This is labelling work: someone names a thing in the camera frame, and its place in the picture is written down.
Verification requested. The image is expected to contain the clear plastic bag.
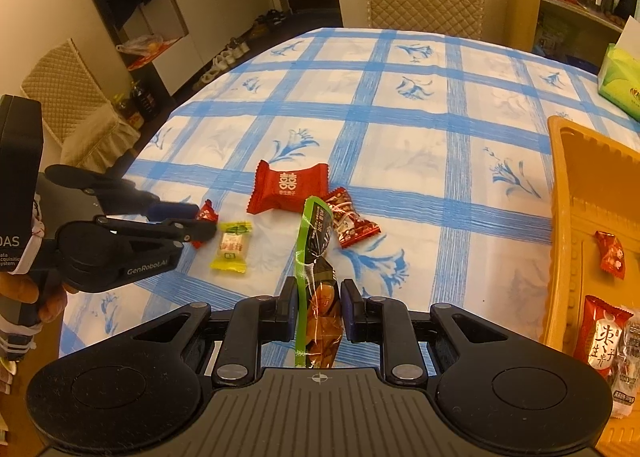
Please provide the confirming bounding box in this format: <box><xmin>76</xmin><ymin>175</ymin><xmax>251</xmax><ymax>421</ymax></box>
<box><xmin>116</xmin><ymin>34</ymin><xmax>173</xmax><ymax>68</ymax></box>

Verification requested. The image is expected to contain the blue checked tablecloth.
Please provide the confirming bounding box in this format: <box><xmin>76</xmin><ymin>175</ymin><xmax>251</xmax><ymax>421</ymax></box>
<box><xmin>59</xmin><ymin>27</ymin><xmax>608</xmax><ymax>373</ymax></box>

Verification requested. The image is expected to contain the orange plastic tray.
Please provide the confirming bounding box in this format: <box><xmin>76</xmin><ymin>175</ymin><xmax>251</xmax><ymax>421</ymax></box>
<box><xmin>539</xmin><ymin>114</ymin><xmax>640</xmax><ymax>457</ymax></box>

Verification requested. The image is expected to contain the person's left hand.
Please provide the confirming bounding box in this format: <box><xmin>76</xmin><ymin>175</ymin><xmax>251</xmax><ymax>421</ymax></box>
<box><xmin>0</xmin><ymin>274</ymin><xmax>68</xmax><ymax>324</ymax></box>

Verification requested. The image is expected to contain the large plain red snack packet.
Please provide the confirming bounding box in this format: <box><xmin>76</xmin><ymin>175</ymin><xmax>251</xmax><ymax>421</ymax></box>
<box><xmin>246</xmin><ymin>159</ymin><xmax>331</xmax><ymax>214</ymax></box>

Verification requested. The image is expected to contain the green candy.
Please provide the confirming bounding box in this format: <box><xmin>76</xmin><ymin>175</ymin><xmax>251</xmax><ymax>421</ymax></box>
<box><xmin>210</xmin><ymin>220</ymin><xmax>253</xmax><ymax>274</ymax></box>

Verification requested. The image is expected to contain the red snack packet white print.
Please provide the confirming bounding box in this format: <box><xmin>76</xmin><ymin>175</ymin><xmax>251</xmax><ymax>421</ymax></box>
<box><xmin>572</xmin><ymin>295</ymin><xmax>632</xmax><ymax>380</ymax></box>

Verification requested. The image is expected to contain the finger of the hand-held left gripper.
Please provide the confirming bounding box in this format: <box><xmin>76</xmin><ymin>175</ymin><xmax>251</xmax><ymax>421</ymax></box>
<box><xmin>92</xmin><ymin>216</ymin><xmax>221</xmax><ymax>244</ymax></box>
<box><xmin>44</xmin><ymin>164</ymin><xmax>201</xmax><ymax>222</ymax></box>

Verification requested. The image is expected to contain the row of shoes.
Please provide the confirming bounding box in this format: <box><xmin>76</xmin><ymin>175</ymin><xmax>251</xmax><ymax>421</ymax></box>
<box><xmin>192</xmin><ymin>9</ymin><xmax>288</xmax><ymax>90</ymax></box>

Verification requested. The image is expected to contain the small red candy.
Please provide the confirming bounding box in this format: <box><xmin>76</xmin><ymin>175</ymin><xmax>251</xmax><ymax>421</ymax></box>
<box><xmin>192</xmin><ymin>200</ymin><xmax>221</xmax><ymax>250</ymax></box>
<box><xmin>594</xmin><ymin>231</ymin><xmax>627</xmax><ymax>280</ymax></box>

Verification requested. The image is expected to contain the clear snack packet green edge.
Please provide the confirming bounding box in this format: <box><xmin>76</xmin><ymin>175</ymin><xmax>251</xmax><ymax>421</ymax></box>
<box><xmin>293</xmin><ymin>195</ymin><xmax>346</xmax><ymax>370</ymax></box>

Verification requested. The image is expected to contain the green tissue pack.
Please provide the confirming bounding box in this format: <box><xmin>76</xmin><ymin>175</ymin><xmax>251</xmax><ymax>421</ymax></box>
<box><xmin>597</xmin><ymin>14</ymin><xmax>640</xmax><ymax>122</ymax></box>

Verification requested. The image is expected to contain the dark oil bottle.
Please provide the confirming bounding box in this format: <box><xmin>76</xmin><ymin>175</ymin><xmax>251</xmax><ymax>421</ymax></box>
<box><xmin>129</xmin><ymin>81</ymin><xmax>160</xmax><ymax>122</ymax></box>
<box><xmin>111</xmin><ymin>93</ymin><xmax>135</xmax><ymax>124</ymax></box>

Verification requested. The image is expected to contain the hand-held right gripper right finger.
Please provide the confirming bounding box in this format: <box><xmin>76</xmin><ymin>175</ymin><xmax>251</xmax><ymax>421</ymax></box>
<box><xmin>341</xmin><ymin>278</ymin><xmax>508</xmax><ymax>384</ymax></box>

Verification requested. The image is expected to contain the clear packet with dark snack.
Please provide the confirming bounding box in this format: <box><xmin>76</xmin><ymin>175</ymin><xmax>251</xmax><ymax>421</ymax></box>
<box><xmin>612</xmin><ymin>307</ymin><xmax>640</xmax><ymax>418</ymax></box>

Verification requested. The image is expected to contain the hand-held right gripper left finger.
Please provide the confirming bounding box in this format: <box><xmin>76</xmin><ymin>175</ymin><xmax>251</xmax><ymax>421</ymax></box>
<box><xmin>125</xmin><ymin>278</ymin><xmax>299</xmax><ymax>388</ymax></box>

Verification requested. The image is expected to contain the red patterned snack packet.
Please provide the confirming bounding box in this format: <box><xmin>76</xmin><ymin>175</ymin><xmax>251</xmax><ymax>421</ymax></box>
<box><xmin>322</xmin><ymin>187</ymin><xmax>382</xmax><ymax>250</ymax></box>

